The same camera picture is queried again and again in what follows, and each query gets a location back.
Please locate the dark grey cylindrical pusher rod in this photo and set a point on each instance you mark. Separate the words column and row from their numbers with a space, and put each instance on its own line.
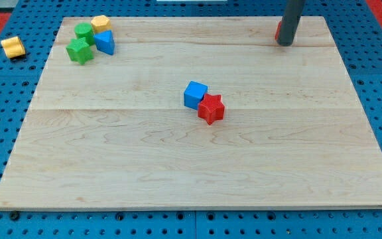
column 290, row 21

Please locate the blue triangle block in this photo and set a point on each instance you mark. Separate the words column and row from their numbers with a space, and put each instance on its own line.
column 104, row 42

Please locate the green cylinder block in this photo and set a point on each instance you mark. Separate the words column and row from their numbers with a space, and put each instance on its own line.
column 85, row 30

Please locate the light wooden board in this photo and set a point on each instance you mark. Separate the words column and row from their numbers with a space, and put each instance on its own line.
column 114, row 134

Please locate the blue cube block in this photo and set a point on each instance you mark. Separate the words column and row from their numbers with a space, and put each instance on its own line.
column 194, row 94

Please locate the yellow rounded block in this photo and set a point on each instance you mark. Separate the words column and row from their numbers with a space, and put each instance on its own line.
column 13, row 47

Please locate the green star block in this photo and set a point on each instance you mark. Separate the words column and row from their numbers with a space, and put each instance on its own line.
column 79, row 51

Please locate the yellow hexagon block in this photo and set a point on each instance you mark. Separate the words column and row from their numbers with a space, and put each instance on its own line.
column 100, row 24

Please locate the red circle block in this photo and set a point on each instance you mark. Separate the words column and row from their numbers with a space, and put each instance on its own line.
column 278, row 30

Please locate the red star block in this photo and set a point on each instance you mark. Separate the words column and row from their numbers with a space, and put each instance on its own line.
column 211, row 108

